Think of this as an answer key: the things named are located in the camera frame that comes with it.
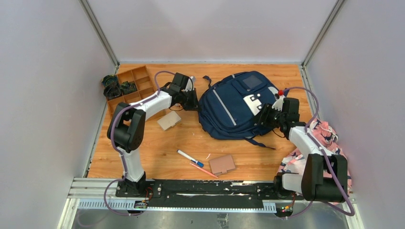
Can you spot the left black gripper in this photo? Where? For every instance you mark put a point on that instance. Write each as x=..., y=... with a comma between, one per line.
x=193, y=99

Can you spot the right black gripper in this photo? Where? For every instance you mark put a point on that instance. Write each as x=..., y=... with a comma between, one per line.
x=267, y=110

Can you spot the navy blue backpack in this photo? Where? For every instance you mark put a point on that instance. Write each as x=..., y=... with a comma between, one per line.
x=229, y=108

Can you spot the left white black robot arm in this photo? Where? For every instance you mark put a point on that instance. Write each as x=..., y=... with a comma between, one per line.
x=126, y=130

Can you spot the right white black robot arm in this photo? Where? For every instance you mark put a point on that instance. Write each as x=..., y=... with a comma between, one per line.
x=289, y=119

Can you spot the small white box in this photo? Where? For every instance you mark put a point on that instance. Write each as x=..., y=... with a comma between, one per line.
x=169, y=120

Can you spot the wooden compartment tray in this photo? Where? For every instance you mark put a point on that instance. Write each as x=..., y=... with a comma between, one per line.
x=144, y=87

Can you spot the green rolled band in tray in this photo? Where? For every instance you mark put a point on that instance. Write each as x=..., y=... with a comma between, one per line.
x=128, y=87

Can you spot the white blue marker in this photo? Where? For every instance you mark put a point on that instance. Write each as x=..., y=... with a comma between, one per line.
x=198, y=163

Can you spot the brown leather wallet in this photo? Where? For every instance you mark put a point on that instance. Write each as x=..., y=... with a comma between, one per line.
x=222, y=165

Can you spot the pink pencil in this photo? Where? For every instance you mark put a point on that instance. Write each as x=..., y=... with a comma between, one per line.
x=203, y=170

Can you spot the black rolled band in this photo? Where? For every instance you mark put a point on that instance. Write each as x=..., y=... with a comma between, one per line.
x=112, y=91

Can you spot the dark green rolled band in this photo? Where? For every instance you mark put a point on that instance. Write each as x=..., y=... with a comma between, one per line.
x=110, y=80

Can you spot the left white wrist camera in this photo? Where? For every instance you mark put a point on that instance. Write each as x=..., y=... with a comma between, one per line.
x=190, y=84

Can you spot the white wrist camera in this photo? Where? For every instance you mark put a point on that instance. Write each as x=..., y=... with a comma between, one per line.
x=278, y=104
x=190, y=84

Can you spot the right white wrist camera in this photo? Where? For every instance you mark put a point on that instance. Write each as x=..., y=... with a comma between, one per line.
x=278, y=104

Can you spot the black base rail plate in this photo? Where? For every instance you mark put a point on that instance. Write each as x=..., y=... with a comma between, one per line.
x=208, y=194

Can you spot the aluminium slotted rail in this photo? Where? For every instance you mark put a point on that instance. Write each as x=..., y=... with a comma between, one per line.
x=97, y=193

